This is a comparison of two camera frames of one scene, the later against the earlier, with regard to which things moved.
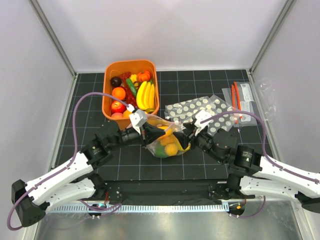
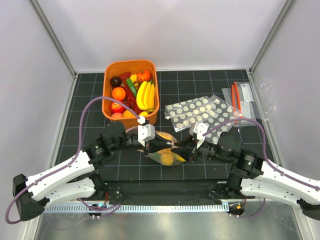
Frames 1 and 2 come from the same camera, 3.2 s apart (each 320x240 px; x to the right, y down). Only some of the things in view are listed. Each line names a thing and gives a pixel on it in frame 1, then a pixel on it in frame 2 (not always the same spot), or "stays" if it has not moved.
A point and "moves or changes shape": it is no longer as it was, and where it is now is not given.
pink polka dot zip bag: x=168 y=144 to x=165 y=156
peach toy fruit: x=117 y=115 stays
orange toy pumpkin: x=143 y=76 stays
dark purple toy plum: x=115 y=81 stays
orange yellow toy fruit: x=126 y=114 stays
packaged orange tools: x=239 y=97 stays
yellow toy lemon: x=171 y=149 moves or changes shape
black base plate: x=166 y=191 stays
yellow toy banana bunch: x=145 y=96 stays
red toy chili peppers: x=129 y=96 stays
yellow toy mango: x=168 y=130 moves or changes shape
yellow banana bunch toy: x=180 y=148 moves or changes shape
